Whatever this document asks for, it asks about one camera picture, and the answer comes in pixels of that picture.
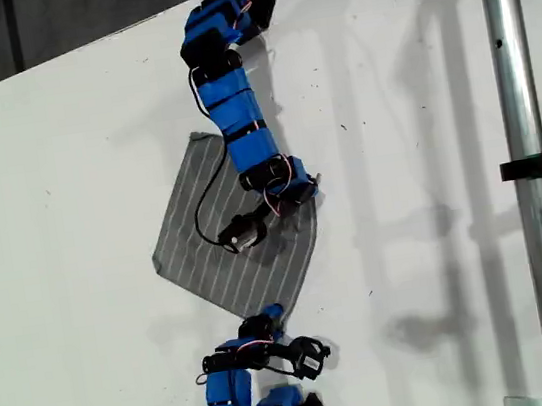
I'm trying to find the grey striped towel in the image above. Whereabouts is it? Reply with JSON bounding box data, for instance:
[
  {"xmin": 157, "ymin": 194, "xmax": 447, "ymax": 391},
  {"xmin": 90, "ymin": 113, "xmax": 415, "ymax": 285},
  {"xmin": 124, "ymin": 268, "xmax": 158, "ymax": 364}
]
[{"xmin": 133, "ymin": 114, "xmax": 340, "ymax": 334}]

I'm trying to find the black camera cable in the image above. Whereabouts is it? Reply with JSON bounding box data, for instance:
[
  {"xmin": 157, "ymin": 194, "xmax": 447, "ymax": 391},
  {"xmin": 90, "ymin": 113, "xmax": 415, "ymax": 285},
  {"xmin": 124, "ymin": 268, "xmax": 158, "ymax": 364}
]
[
  {"xmin": 184, "ymin": 137, "xmax": 243, "ymax": 248},
  {"xmin": 259, "ymin": 348, "xmax": 301, "ymax": 380}
]

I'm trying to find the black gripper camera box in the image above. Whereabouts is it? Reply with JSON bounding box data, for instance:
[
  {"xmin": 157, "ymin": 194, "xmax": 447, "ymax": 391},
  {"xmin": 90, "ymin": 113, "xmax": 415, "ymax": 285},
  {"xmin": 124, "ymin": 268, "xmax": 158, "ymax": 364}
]
[
  {"xmin": 287, "ymin": 332, "xmax": 336, "ymax": 383},
  {"xmin": 215, "ymin": 209, "xmax": 271, "ymax": 257}
]

